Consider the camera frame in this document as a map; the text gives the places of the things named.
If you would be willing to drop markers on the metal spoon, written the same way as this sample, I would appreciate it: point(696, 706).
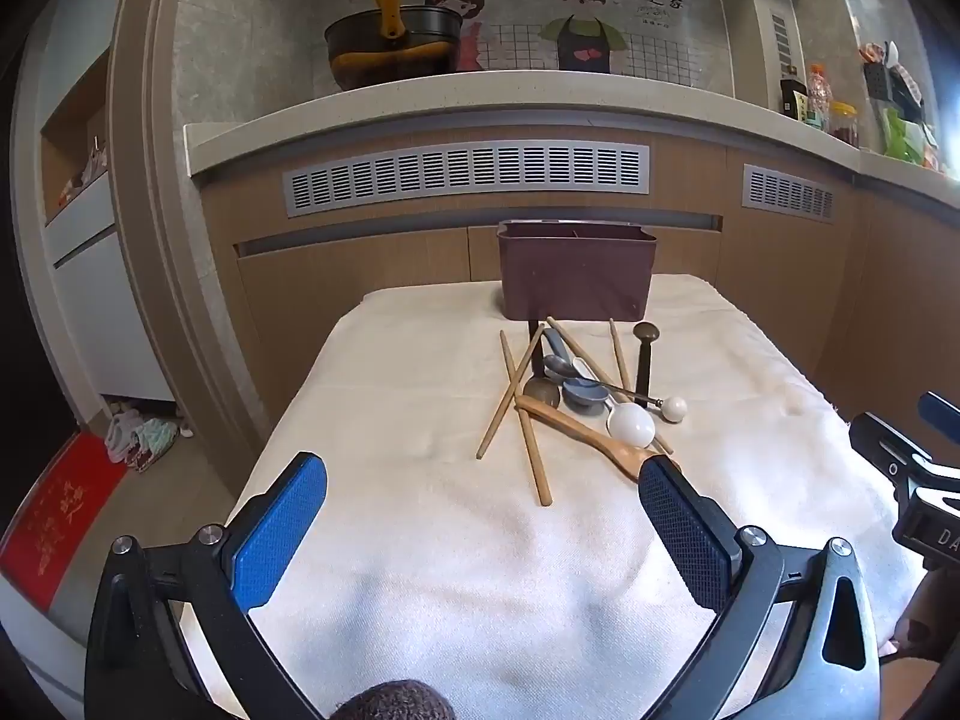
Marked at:
point(562, 366)

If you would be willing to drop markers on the white ceramic spoon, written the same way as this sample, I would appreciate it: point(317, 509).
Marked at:
point(630, 424)

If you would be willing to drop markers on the red door mat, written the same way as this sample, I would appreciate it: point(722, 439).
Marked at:
point(52, 521)

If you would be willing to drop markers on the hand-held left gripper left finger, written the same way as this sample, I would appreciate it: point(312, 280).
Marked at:
point(277, 532)

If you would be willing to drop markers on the long grey vent grille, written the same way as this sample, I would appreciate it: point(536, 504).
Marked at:
point(465, 174)

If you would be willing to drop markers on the pile of slippers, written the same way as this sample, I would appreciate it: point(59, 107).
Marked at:
point(139, 439)

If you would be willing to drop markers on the green plastic bag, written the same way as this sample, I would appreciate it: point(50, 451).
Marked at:
point(904, 136)

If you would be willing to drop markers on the white table cloth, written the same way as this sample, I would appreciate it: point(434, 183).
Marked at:
point(420, 525)

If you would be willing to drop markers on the cartoon wall poster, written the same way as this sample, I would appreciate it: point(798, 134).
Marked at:
point(600, 15)

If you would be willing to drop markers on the small grey vent grille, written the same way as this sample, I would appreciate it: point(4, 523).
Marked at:
point(787, 193)

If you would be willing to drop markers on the black utensil rack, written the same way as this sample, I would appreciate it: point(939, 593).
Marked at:
point(889, 86)

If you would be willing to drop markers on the light blue ceramic spoon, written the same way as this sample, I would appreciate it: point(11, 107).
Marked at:
point(559, 345)
point(589, 392)

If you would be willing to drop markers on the light wooden spoon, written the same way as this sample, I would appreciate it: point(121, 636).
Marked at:
point(592, 439)

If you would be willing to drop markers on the yellow lid jar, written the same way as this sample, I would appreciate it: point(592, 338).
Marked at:
point(843, 126)

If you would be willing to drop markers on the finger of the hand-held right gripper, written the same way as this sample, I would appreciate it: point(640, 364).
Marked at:
point(941, 409)
point(885, 439)

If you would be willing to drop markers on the dark purple plastic bin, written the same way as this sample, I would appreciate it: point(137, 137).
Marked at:
point(576, 274)

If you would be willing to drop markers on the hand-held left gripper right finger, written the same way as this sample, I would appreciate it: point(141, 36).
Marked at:
point(686, 532)

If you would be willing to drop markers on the dark wooden spoon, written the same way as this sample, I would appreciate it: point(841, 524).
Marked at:
point(645, 360)

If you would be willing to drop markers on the person's right hand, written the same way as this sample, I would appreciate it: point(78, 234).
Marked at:
point(919, 615)

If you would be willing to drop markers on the stone kitchen countertop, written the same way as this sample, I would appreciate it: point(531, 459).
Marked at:
point(465, 109)

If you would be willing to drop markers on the wooden chopstick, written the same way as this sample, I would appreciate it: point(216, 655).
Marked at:
point(525, 427)
point(581, 356)
point(510, 394)
point(619, 352)

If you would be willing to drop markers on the dark fuzzy cloth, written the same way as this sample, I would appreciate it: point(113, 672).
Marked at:
point(394, 701)

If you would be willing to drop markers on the dark sauce bottle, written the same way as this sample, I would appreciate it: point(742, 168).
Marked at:
point(793, 99)

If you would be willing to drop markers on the dark brown ladle spoon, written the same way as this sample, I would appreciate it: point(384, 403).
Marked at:
point(540, 390)

